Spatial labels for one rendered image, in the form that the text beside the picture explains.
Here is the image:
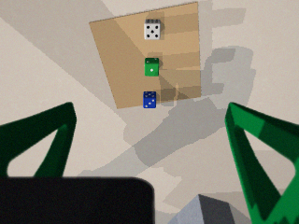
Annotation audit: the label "grey die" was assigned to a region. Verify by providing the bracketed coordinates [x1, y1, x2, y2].
[144, 20, 161, 39]

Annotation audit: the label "green die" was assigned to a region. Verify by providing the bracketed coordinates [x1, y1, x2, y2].
[145, 58, 159, 77]

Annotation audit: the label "tan flat mat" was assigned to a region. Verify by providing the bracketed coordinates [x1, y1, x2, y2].
[89, 2, 201, 109]

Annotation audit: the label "blue dice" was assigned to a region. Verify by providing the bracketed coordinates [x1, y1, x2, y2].
[143, 91, 156, 108]

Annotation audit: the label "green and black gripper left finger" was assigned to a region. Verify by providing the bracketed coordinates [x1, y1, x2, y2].
[0, 102, 77, 176]

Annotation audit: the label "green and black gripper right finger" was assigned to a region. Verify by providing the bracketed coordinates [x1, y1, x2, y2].
[225, 102, 299, 224]

